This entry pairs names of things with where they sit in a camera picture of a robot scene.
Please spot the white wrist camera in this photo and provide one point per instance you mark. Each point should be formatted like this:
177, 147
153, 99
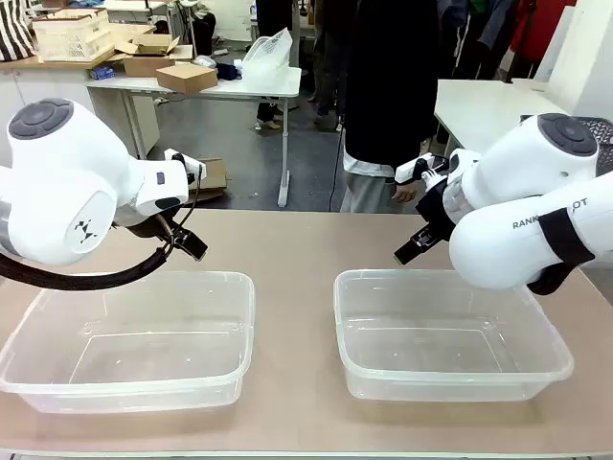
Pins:
414, 170
189, 163

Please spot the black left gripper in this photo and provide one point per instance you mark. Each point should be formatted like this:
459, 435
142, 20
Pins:
146, 226

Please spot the person in black sweater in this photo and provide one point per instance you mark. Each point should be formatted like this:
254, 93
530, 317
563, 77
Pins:
383, 72

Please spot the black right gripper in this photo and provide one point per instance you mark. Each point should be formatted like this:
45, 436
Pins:
437, 211

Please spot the blue packet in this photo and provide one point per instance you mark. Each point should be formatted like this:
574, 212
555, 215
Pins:
103, 73

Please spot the white desk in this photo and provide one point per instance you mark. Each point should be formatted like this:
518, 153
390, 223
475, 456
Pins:
258, 86

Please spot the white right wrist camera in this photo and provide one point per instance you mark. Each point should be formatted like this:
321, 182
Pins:
414, 170

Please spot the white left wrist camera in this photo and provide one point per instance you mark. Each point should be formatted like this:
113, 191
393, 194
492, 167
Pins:
189, 163

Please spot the white board panel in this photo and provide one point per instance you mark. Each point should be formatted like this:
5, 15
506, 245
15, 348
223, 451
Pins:
574, 48

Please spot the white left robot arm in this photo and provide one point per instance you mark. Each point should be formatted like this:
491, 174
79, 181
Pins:
62, 182

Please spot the person's left hand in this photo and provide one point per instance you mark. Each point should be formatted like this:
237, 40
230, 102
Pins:
407, 194

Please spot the background person dark trousers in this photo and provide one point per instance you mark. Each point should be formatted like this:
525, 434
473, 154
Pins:
270, 72

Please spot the black white striped bag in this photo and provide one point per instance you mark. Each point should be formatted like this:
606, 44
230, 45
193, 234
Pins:
14, 29

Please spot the cream plastic crate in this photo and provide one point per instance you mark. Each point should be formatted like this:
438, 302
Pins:
72, 36

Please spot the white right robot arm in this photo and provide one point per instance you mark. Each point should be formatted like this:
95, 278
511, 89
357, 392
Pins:
517, 191

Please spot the cardboard box on floor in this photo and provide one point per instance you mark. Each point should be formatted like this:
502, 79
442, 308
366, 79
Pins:
213, 177

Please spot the white cabinet wooden top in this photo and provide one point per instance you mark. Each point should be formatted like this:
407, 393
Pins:
57, 76

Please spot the black lattice plastic basket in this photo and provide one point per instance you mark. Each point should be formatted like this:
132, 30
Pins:
604, 144

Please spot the closed cardboard box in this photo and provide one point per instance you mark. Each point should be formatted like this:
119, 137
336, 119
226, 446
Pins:
187, 76

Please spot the red hanging garment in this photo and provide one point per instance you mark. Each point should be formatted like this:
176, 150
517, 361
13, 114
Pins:
541, 24

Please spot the dark blue cloth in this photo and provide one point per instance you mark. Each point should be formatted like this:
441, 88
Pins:
227, 72

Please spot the open cardboard box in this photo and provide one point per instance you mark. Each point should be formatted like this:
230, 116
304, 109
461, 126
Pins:
153, 50

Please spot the clear plastic bin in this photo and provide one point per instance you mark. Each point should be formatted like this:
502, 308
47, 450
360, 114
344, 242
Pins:
445, 335
124, 335

